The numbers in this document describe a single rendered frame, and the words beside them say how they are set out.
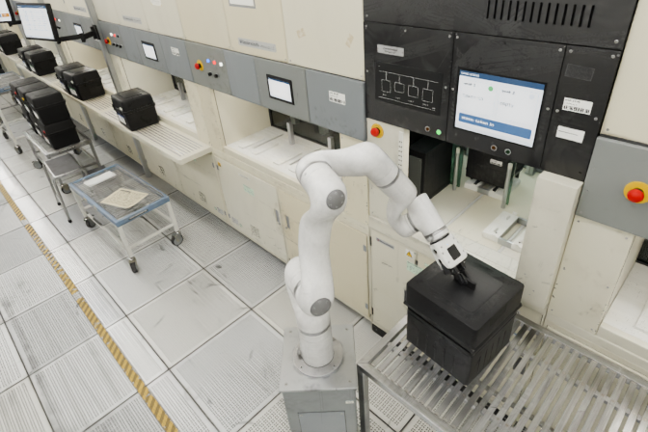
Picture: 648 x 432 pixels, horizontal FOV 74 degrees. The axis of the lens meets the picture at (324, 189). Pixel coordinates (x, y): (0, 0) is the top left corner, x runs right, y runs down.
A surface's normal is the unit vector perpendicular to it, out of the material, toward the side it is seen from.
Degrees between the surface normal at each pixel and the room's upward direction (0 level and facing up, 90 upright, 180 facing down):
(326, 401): 90
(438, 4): 90
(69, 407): 0
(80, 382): 0
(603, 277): 90
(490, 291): 0
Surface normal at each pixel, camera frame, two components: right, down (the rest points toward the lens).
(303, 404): 0.00, 0.54
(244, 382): -0.08, -0.84
